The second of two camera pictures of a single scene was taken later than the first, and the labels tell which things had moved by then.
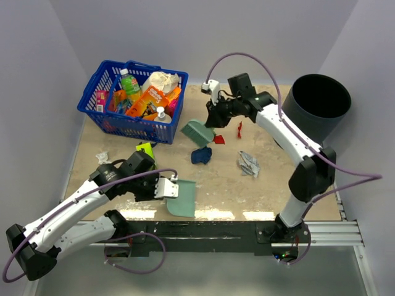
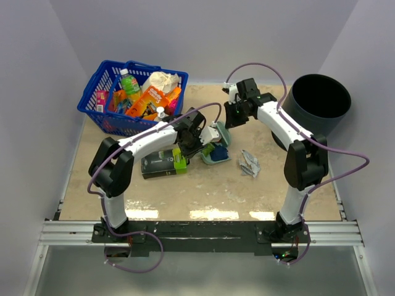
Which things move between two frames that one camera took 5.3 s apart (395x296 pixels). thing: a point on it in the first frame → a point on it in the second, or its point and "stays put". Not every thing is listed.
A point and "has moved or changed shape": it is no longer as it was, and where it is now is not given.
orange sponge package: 174,94 stays put
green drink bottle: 131,85 stays put
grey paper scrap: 248,165 stays put
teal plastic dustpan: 184,205 → 225,140
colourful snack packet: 119,102 stays put
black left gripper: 150,196 → 188,153
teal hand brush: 199,132 has moved or changed shape
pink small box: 101,99 stays put
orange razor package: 146,105 stays put
